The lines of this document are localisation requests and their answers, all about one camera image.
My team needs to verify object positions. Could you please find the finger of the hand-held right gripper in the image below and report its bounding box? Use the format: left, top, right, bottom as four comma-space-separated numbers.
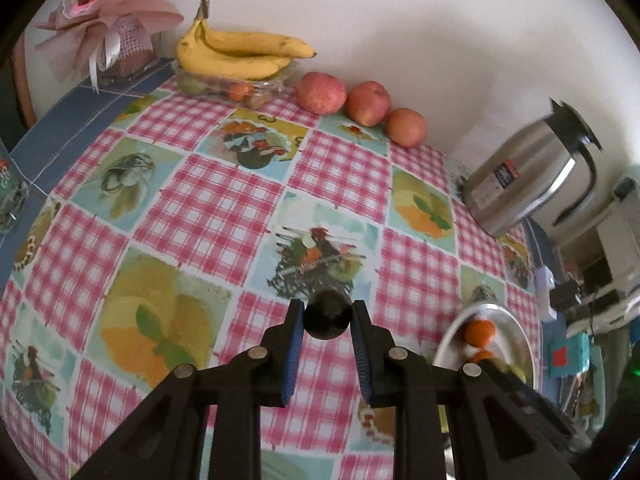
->
487, 360, 591, 453

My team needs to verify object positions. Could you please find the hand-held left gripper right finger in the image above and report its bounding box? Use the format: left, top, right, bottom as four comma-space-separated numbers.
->
350, 300, 588, 480

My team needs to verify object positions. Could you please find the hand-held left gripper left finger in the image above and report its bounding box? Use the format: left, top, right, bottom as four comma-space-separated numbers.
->
70, 299, 306, 480

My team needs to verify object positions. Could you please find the small dark plum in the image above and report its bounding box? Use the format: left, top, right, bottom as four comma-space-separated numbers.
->
304, 290, 351, 340

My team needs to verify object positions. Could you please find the round metal plate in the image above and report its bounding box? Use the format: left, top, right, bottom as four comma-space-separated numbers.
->
431, 302, 541, 411

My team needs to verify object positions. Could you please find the teal box with red label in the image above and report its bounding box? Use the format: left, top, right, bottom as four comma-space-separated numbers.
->
545, 332, 593, 378

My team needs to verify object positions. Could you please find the white plug adapter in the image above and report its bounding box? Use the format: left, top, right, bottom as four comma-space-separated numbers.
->
535, 266, 558, 323

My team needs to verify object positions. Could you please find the stainless steel thermos jug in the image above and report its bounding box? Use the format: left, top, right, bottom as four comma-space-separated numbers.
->
460, 98, 604, 238

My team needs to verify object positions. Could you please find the red apple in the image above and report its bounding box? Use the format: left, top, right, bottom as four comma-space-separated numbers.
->
346, 81, 392, 127
295, 71, 347, 115
385, 108, 427, 149

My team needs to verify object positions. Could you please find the clear plastic fruit container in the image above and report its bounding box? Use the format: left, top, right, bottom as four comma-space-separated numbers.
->
172, 57, 298, 110

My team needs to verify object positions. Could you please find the yellow banana bunch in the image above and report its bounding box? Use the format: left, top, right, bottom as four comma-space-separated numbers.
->
175, 0, 318, 81

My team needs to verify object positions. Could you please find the clear glass mug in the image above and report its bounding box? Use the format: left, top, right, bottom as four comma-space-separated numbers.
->
0, 140, 28, 236

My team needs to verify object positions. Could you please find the pink paper flower bouquet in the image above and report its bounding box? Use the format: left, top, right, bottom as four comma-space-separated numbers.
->
35, 0, 186, 93

